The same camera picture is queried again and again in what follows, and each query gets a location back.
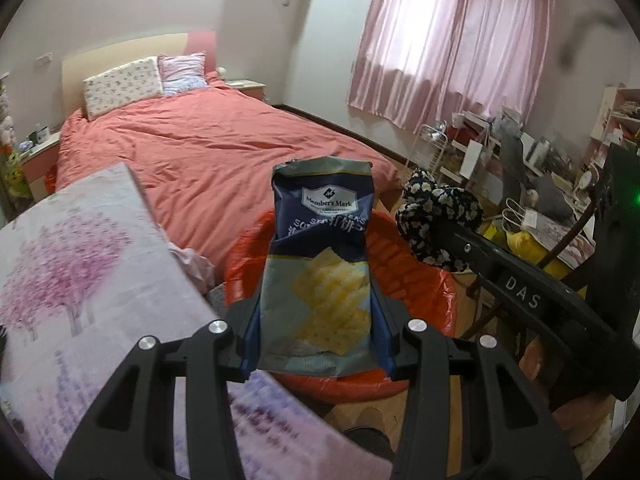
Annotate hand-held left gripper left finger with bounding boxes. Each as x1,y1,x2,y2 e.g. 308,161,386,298
54,297,263,480

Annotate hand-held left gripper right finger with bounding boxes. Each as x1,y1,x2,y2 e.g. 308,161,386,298
367,285,584,480

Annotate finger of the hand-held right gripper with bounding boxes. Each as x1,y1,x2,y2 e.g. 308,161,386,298
440,217,640,402

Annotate red plastic bin liner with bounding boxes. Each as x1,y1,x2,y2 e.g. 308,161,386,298
224,210,459,404

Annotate orange plastic laundry basket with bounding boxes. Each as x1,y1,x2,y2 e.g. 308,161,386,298
224,210,459,404

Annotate black floral cloth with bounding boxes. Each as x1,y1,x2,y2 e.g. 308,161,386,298
395,169,485,274

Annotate blue cracker packet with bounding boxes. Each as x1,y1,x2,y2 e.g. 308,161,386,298
257,156,376,379

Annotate yellow plastic tub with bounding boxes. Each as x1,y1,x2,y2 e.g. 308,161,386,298
504,231,587,292

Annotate pale pink cloth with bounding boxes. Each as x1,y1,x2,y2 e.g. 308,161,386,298
167,242,216,294

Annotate cluttered white desk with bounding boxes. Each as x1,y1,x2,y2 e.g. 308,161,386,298
450,112,601,222

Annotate person's leg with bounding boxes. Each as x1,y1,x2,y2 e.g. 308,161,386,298
344,426,397,462

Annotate pink bookshelf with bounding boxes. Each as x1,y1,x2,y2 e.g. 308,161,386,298
589,84,640,172

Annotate grey hanging cloth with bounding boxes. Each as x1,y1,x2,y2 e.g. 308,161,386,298
500,107,534,197

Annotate salmon round cushion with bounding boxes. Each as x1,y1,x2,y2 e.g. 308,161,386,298
519,339,622,447

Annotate coral duvet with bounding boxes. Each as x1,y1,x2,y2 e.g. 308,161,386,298
54,72,404,287

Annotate pink nightstand with lamp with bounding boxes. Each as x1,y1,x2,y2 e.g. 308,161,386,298
225,79,266,104

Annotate pink satin curtain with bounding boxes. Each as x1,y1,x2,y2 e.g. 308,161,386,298
347,0,559,137

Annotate pink striped pillow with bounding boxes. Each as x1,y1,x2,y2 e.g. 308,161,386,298
157,51,209,97

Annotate pink nightstand with mugs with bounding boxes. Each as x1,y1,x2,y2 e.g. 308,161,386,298
17,132,64,202

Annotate white floral pillow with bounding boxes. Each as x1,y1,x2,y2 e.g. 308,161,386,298
82,57,165,121

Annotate green yellow plush toy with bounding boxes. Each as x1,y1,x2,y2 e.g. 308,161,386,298
0,150,24,202

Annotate bed with cream headboard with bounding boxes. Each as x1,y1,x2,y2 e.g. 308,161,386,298
54,31,404,287

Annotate hanging plush toys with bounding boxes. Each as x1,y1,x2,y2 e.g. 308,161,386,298
0,74,17,147

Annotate white bag with handles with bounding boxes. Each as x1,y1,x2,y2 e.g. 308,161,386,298
501,198,542,234

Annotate white wire rack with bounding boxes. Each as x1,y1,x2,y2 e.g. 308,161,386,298
405,124,449,182

